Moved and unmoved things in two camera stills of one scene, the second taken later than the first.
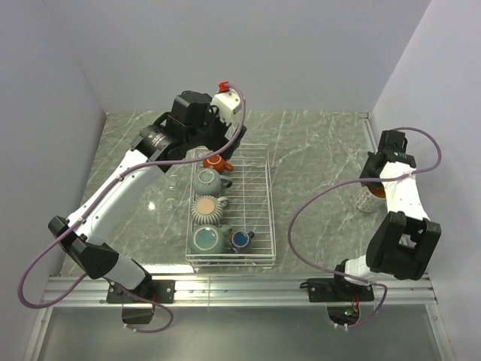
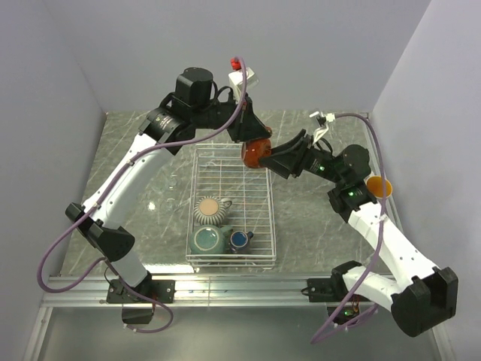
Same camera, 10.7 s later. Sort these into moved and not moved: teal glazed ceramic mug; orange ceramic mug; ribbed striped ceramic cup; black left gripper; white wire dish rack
Moved: black left gripper; orange ceramic mug
Not moved: white wire dish rack; teal glazed ceramic mug; ribbed striped ceramic cup
